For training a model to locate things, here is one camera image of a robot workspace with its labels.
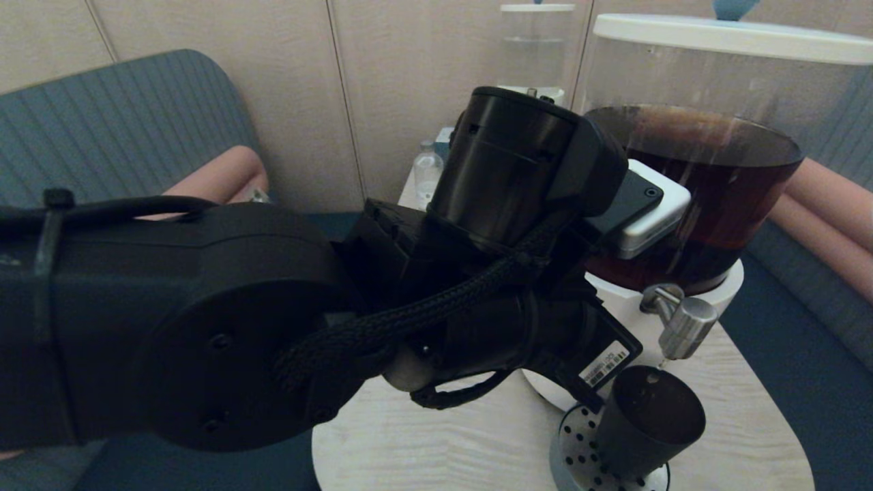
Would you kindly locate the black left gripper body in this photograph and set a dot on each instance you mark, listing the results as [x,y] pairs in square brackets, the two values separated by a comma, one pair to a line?
[580,334]

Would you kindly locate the large metal dispenser tap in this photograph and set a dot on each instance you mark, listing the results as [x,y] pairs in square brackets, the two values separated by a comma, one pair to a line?
[685,324]

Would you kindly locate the black tapered cup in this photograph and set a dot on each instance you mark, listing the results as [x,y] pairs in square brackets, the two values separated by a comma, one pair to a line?
[648,419]

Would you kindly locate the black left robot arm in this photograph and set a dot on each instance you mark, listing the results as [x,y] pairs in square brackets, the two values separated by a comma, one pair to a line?
[170,320]

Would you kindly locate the large perforated drip tray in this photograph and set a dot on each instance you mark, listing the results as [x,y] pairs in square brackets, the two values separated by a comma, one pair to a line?
[576,443]

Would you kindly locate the large dark tea dispenser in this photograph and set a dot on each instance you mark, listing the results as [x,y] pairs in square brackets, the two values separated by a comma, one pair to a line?
[716,204]

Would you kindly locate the clear plastic bottle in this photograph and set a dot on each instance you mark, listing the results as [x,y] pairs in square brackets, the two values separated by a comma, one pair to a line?
[426,177]

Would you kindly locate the grey-blue tissue box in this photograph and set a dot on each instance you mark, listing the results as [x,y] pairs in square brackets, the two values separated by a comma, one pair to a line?
[445,140]

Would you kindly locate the dark blue seat cushion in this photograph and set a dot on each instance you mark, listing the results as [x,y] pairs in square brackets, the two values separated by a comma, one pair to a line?
[204,470]
[818,423]

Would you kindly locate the small clear water dispenser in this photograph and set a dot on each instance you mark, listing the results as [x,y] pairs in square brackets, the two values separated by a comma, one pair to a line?
[535,61]

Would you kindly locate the large white dispenser lid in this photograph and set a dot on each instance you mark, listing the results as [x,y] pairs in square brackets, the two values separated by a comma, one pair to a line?
[716,35]

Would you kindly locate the small white dispenser lid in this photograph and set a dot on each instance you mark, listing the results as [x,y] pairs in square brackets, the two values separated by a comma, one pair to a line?
[537,7]

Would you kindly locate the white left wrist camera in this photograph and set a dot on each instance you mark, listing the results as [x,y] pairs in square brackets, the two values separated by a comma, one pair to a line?
[655,218]

